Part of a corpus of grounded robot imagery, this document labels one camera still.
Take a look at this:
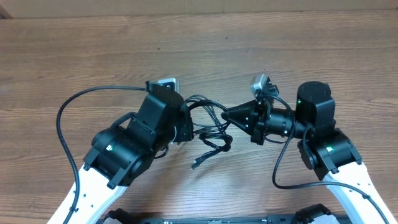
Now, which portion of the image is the black usb cable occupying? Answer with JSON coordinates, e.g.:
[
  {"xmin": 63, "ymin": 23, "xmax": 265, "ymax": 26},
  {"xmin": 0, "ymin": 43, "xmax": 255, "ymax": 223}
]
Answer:
[{"xmin": 154, "ymin": 94, "xmax": 234, "ymax": 170}]

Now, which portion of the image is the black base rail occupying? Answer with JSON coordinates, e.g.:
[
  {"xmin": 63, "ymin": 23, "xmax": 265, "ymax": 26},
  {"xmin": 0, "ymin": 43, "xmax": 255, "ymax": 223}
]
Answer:
[{"xmin": 96, "ymin": 203, "xmax": 351, "ymax": 224}]

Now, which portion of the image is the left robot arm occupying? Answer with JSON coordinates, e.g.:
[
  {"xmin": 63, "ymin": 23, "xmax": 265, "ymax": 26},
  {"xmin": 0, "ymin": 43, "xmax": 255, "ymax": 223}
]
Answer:
[{"xmin": 49, "ymin": 78, "xmax": 193, "ymax": 223}]

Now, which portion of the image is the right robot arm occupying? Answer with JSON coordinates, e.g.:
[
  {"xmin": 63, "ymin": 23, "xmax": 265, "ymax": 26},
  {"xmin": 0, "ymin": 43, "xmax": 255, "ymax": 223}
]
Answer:
[{"xmin": 221, "ymin": 81, "xmax": 396, "ymax": 223}]

